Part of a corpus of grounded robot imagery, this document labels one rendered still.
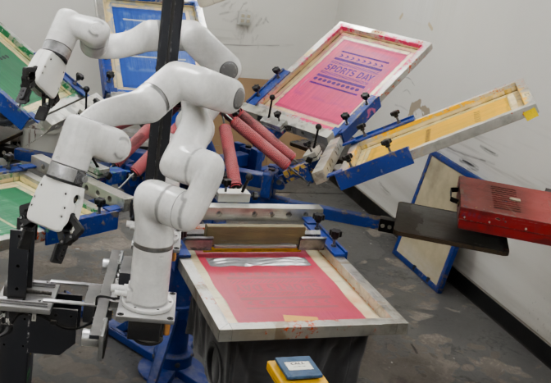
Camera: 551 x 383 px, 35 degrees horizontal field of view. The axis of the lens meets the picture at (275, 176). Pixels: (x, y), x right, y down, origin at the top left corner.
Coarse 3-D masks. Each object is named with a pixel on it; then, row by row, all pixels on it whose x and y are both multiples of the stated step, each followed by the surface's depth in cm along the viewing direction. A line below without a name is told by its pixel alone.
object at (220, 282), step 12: (204, 252) 298; (216, 252) 300; (228, 252) 301; (240, 252) 302; (204, 264) 288; (216, 276) 280; (216, 288) 272; (228, 288) 273; (228, 300) 265; (240, 300) 266; (240, 312) 258; (252, 312) 259; (264, 312) 260; (276, 312) 261; (288, 312) 262
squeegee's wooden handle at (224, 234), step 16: (208, 224) 294; (224, 224) 296; (240, 224) 298; (256, 224) 301; (272, 224) 303; (288, 224) 305; (224, 240) 296; (240, 240) 298; (256, 240) 300; (272, 240) 302; (288, 240) 304
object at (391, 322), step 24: (192, 264) 278; (336, 264) 299; (192, 288) 265; (360, 288) 281; (216, 312) 248; (384, 312) 266; (216, 336) 240; (240, 336) 241; (264, 336) 244; (288, 336) 246; (312, 336) 249; (336, 336) 252
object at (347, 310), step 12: (252, 252) 304; (264, 252) 305; (276, 252) 307; (288, 252) 308; (300, 252) 310; (312, 264) 301; (324, 276) 292; (324, 288) 283; (336, 288) 284; (336, 300) 275; (348, 300) 277; (300, 312) 263; (312, 312) 265; (324, 312) 266; (336, 312) 267; (348, 312) 268; (360, 312) 269
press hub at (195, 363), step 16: (208, 144) 371; (224, 176) 364; (176, 272) 386; (176, 288) 388; (176, 304) 390; (176, 336) 395; (176, 352) 397; (192, 352) 403; (144, 368) 402; (176, 368) 397
